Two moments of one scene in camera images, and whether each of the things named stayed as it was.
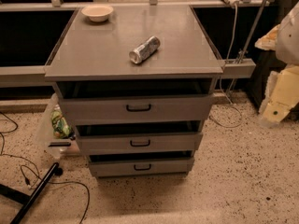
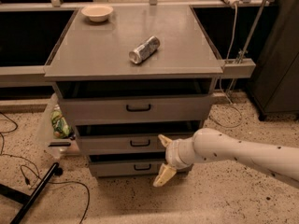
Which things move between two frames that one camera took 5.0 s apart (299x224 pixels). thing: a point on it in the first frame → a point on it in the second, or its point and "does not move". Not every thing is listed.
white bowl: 97,13 does not move
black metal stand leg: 25,200 does not move
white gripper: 289,40 → 172,154
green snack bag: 61,125 does not move
